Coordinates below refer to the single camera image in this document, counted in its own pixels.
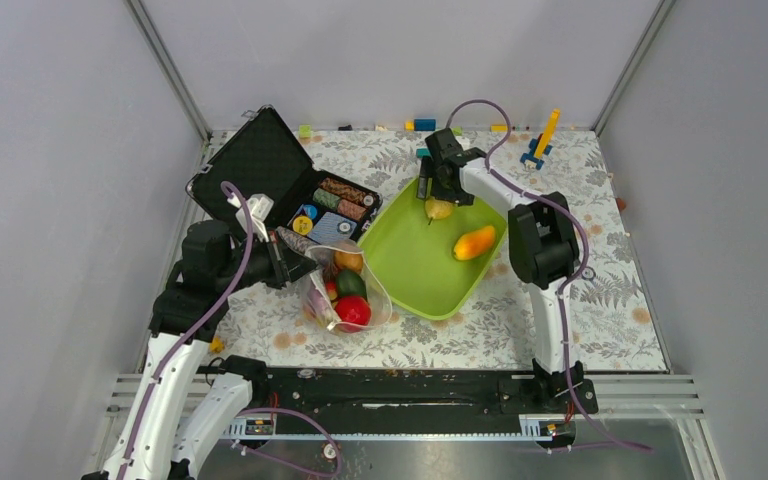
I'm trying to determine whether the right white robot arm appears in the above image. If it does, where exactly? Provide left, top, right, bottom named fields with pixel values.
left=420, top=128, right=583, bottom=412

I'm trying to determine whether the yellow toy lemon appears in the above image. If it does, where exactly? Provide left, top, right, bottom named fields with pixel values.
left=424, top=198, right=457, bottom=224

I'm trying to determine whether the black poker chip case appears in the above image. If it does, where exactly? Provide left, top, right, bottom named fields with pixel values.
left=186, top=105, right=382, bottom=253

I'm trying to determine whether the purple toy eggplant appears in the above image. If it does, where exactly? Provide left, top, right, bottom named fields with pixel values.
left=306, top=288, right=335, bottom=328

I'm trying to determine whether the orange toy mango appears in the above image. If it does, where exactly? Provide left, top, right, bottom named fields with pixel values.
left=453, top=225, right=497, bottom=261

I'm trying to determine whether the brown toy fruit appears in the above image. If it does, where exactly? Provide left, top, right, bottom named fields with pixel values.
left=333, top=251, right=364, bottom=274

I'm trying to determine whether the small yellow block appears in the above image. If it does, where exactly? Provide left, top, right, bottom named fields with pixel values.
left=208, top=337, right=225, bottom=355

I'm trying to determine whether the blue lego brick back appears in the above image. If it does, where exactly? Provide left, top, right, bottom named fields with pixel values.
left=412, top=118, right=437, bottom=132

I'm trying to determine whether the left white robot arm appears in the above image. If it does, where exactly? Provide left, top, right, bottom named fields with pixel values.
left=88, top=220, right=318, bottom=479

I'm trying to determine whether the green plastic tray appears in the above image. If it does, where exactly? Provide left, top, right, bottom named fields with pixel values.
left=359, top=179, right=507, bottom=320

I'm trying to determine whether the clear zip top bag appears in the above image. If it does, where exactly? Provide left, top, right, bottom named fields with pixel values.
left=300, top=240, right=393, bottom=334

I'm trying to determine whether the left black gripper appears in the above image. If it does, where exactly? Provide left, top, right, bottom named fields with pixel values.
left=217, top=226, right=320, bottom=293

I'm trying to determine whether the yellow blue block tower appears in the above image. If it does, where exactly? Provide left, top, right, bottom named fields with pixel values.
left=520, top=109, right=561, bottom=170

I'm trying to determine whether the dark green toy avocado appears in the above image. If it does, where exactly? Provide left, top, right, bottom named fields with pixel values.
left=335, top=270, right=368, bottom=299

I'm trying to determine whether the red toy apple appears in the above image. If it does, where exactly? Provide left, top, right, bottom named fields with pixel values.
left=334, top=295, right=371, bottom=333

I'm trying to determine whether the blue playing card deck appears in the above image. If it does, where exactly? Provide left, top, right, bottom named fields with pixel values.
left=307, top=211, right=357, bottom=245

